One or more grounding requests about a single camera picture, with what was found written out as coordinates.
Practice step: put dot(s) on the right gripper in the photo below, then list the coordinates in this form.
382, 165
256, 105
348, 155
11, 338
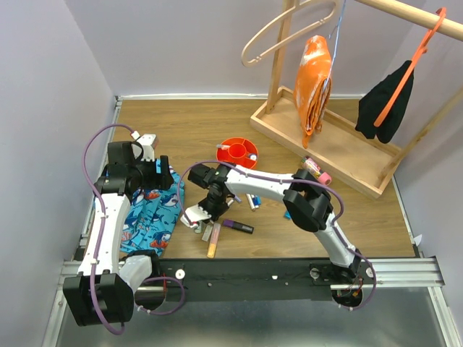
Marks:
213, 214

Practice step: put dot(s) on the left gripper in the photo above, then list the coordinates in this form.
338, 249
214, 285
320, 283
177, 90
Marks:
159, 181

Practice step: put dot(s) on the white grey marker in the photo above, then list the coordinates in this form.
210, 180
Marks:
223, 147

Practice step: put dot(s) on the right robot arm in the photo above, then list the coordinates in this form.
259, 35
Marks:
312, 206

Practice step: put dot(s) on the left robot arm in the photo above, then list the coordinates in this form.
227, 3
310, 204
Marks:
102, 288

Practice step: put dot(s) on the black purple highlighter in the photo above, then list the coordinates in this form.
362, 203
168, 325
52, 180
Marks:
238, 226

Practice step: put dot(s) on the pink yellow highlighter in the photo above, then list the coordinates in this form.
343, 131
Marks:
213, 240

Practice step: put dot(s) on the grey eraser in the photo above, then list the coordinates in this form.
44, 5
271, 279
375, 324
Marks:
207, 233

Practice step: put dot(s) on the blue shark print shorts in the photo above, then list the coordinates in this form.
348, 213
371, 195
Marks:
134, 219

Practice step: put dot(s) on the white dark blue marker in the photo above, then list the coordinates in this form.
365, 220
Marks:
251, 202

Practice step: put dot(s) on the orange round desk organizer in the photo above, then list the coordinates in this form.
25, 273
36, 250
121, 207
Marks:
238, 152

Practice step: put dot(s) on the pink crayon tube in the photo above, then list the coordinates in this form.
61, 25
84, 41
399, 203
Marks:
310, 165

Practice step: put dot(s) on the wooden clothes rack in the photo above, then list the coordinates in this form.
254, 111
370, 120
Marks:
365, 165

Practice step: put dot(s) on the orange folded cloth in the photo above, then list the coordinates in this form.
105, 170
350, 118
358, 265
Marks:
313, 87

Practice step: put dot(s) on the black garment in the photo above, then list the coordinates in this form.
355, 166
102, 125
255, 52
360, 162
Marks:
374, 102

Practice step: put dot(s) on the orange plastic hanger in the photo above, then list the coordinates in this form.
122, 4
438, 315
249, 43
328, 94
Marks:
422, 48

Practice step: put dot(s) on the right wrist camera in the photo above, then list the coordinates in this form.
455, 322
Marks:
194, 216

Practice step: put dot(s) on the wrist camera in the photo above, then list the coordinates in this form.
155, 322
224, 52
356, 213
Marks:
145, 150
194, 216

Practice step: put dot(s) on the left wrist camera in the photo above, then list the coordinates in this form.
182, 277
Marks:
145, 150

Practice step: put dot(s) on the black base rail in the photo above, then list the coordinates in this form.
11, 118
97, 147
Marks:
264, 279

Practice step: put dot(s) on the blue wire hanger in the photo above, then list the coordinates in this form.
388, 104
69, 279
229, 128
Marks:
336, 31

